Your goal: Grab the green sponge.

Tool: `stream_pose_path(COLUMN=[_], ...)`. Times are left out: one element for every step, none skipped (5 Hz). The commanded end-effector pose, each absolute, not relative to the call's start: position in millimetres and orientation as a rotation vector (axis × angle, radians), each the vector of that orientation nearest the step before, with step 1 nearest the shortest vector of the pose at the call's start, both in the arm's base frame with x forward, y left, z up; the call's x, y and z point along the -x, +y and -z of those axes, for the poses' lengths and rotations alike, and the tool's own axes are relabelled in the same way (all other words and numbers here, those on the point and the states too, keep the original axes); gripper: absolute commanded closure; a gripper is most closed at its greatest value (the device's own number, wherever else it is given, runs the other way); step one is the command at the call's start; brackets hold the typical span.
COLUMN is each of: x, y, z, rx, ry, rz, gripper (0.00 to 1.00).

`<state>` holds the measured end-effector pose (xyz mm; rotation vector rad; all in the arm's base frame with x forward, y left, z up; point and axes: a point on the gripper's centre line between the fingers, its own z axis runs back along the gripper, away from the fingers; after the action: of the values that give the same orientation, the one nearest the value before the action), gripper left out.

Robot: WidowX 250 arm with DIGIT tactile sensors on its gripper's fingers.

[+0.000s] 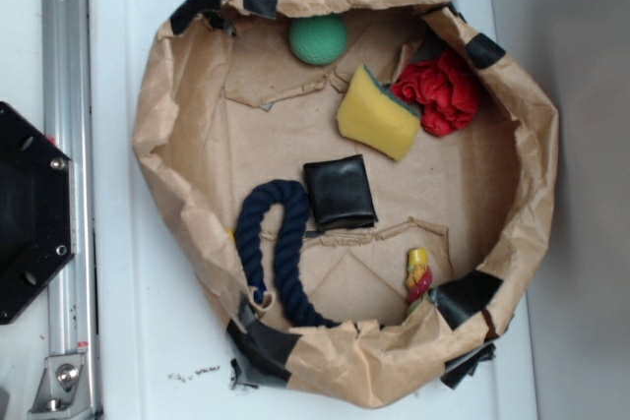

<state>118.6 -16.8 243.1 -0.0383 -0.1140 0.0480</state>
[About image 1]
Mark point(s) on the yellow green sponge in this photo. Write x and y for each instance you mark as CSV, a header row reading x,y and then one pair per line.
x,y
373,116

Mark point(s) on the black folded rubber piece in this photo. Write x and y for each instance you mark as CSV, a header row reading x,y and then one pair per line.
x,y
340,194

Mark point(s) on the brown paper bin liner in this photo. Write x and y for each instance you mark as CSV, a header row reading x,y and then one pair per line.
x,y
228,116

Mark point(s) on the green foam ball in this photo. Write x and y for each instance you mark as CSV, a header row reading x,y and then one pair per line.
x,y
319,40

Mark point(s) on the red crumpled cloth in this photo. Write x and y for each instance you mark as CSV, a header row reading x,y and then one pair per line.
x,y
446,89

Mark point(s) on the yellow red knotted rope toy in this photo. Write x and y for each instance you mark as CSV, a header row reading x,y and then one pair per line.
x,y
419,277

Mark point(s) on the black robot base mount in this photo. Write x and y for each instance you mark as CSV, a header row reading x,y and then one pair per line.
x,y
36,217

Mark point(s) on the aluminium extrusion rail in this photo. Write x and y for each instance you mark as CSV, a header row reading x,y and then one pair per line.
x,y
72,305

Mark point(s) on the metal corner bracket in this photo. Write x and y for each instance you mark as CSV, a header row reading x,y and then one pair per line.
x,y
63,391

